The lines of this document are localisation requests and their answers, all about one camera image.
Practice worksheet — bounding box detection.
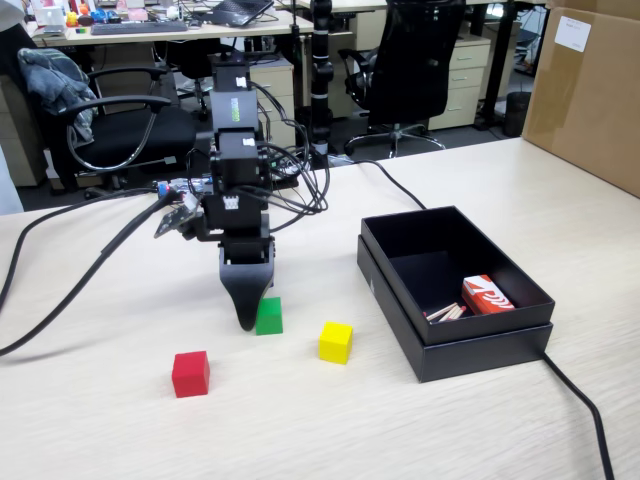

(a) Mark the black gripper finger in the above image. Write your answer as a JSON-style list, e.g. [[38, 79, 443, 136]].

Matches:
[[218, 257, 276, 333]]

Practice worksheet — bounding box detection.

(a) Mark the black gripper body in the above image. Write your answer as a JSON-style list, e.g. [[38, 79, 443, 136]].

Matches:
[[195, 192, 277, 264]]

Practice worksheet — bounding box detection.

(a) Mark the green cube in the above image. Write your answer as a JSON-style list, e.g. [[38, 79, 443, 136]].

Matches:
[[255, 296, 284, 336]]

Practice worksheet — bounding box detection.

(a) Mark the red cube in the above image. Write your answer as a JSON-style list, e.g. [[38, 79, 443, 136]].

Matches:
[[171, 350, 211, 399]]

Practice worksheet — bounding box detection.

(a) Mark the yellow cube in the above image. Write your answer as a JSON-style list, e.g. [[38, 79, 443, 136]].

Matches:
[[318, 320, 355, 365]]

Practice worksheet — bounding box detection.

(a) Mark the blue controller circuit board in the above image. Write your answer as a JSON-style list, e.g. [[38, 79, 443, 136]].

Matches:
[[153, 176, 212, 200]]

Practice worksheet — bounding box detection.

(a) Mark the beige drawer cabinet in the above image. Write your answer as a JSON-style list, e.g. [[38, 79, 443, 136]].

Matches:
[[247, 58, 297, 150], [428, 37, 492, 133]]

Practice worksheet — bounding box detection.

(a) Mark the black office chair with armrests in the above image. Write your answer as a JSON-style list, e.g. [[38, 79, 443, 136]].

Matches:
[[54, 66, 200, 197]]

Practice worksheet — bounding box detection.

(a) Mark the black jointed pole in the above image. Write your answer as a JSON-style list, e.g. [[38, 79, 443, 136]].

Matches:
[[308, 0, 335, 170]]

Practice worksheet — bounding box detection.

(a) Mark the black open box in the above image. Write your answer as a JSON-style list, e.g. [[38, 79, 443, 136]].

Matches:
[[360, 205, 558, 347], [356, 234, 555, 385]]

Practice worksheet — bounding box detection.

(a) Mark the beige office desk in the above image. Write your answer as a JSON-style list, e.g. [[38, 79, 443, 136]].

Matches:
[[24, 8, 317, 50]]

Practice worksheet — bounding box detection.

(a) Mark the black laptop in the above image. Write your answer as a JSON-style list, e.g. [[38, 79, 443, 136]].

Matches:
[[198, 0, 276, 29]]

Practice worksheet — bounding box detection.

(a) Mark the black keyboard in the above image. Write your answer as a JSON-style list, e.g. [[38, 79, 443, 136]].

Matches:
[[89, 20, 190, 37]]

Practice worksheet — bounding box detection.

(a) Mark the grey blue jacket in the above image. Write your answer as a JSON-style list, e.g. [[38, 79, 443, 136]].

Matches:
[[17, 47, 100, 145]]

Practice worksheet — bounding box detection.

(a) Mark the black mesh office chair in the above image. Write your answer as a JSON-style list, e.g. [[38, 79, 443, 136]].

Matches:
[[338, 0, 467, 159]]

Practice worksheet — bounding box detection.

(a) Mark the orange white matchbox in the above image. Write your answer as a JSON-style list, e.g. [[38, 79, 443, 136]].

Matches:
[[460, 274, 516, 317]]

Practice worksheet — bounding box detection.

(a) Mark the black trash bin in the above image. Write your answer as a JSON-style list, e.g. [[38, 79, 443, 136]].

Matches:
[[503, 90, 533, 139]]

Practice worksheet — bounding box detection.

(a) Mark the large cardboard box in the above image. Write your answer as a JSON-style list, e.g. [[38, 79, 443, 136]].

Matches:
[[520, 0, 640, 199]]

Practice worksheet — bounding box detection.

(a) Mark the small wrist camera board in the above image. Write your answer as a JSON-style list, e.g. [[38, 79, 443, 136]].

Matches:
[[153, 198, 202, 239]]

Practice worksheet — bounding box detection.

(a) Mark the black robot wire bundle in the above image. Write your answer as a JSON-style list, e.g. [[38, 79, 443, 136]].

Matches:
[[248, 82, 332, 232]]

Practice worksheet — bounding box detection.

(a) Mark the thick black sleeved cable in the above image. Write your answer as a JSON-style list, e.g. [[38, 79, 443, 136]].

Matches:
[[0, 192, 177, 358]]

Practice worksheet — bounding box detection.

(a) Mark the black power cable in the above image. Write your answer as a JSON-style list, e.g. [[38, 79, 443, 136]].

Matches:
[[540, 351, 616, 480], [348, 159, 428, 211]]

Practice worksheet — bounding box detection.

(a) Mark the thin black cable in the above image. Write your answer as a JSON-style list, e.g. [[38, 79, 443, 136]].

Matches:
[[0, 186, 161, 312]]

